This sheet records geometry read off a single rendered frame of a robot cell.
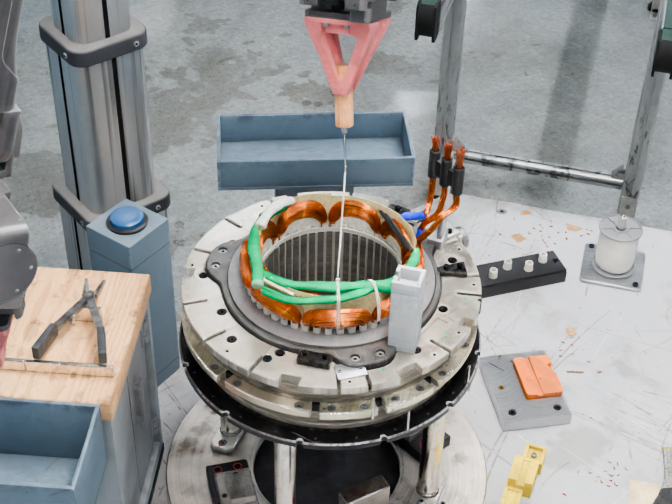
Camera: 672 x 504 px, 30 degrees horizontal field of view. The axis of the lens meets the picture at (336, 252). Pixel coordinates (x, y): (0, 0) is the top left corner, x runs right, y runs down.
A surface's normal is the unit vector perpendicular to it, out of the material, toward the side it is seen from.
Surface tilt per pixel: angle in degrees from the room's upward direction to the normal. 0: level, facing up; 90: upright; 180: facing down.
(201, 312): 0
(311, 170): 90
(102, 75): 90
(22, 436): 90
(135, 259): 90
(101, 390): 0
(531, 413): 0
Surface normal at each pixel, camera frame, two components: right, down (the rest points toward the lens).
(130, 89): 0.61, 0.51
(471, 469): 0.02, -0.77
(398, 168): 0.07, 0.63
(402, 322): -0.27, 0.61
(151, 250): 0.82, 0.38
